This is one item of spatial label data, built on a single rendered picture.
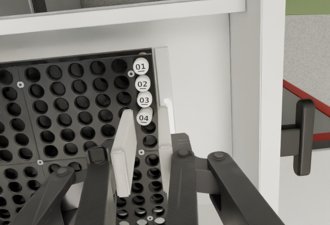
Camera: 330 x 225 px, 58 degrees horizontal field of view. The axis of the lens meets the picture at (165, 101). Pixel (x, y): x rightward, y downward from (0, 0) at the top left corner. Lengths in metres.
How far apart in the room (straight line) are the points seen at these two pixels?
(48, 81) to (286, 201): 0.40
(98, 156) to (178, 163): 0.04
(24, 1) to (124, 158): 0.52
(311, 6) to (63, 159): 0.31
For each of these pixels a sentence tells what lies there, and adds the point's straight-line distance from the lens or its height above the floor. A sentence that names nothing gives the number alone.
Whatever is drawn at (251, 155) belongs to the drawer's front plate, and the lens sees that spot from 0.28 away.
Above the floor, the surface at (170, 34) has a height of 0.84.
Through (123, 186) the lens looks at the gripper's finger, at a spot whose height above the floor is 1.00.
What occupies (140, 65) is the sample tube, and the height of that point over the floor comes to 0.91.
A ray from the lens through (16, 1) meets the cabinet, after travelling 0.63.
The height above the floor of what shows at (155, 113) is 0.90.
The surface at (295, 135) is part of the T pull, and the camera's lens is 0.29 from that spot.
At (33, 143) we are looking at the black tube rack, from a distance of 0.29.
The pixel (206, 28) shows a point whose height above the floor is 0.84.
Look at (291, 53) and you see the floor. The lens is 1.28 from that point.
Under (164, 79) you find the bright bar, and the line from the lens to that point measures 0.31.
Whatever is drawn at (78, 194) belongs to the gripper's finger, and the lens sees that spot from 0.17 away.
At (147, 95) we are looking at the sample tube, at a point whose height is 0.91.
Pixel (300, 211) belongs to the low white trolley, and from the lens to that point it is 0.55.
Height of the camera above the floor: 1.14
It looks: 71 degrees down
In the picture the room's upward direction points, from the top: 174 degrees clockwise
